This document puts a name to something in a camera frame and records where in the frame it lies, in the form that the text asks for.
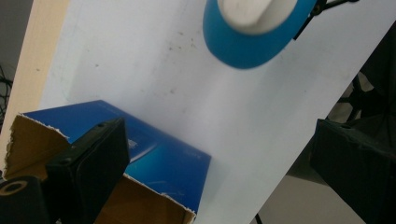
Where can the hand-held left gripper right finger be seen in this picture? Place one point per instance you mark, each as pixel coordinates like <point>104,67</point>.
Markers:
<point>361,171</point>

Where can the dark chair base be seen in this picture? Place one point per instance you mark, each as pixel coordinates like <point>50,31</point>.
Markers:
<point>378,77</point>

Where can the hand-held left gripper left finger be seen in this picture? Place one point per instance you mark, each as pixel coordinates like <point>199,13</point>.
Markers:
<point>90,168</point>

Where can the white sheet table cover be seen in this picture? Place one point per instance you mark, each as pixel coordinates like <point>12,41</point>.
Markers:
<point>155,62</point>

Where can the blue bottle with white cap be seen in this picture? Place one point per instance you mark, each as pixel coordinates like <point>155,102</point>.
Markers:
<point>243,53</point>

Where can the blue cardboard box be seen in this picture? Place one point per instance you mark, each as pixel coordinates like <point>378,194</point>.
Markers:
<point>168,168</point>

